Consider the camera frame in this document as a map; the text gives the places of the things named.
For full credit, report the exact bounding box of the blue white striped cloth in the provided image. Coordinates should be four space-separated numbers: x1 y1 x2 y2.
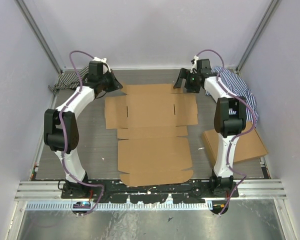
211 66 259 124

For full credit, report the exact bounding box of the aluminium front rail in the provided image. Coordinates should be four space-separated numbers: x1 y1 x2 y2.
15 179 287 201

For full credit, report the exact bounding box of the aluminium frame post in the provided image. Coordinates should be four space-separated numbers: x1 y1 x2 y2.
14 0 64 74
235 0 282 75

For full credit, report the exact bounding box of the brown cardboard box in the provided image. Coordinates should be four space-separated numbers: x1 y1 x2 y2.
202 129 268 166
104 83 198 187

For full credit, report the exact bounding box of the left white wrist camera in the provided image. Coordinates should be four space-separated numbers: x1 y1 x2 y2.
93 57 112 74

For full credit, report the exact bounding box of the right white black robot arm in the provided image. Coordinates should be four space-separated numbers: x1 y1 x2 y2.
173 56 247 198

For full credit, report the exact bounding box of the folded brown cardboard box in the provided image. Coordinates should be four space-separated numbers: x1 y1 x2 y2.
202 129 268 166

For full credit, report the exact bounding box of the left aluminium frame post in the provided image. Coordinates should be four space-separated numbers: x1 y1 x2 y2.
14 0 64 74

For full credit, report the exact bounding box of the black white striped cloth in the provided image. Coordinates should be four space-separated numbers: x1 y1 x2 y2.
48 72 80 95

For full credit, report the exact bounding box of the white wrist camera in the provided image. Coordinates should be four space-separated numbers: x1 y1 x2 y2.
190 55 200 74
93 57 112 74

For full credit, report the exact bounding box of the right aluminium frame post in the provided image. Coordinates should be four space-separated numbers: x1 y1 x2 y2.
235 0 282 75

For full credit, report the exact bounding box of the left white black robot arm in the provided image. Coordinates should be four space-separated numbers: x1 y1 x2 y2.
43 57 123 199

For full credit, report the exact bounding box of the light blue slotted cable duct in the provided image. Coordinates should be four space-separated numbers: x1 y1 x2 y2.
25 201 213 211

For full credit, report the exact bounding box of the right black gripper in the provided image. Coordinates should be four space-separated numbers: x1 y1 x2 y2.
173 67 201 93

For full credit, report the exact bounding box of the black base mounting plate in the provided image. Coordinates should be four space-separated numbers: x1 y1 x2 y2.
57 179 231 204

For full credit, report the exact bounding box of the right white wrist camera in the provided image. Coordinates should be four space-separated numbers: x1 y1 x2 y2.
190 55 200 74

